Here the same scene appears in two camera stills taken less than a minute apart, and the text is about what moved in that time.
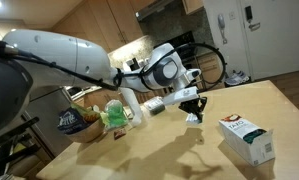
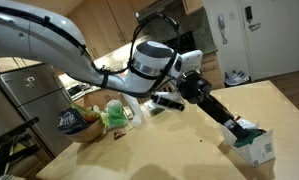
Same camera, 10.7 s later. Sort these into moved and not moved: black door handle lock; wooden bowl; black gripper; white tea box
Moved: black gripper
Not moved: black door handle lock; white tea box; wooden bowl
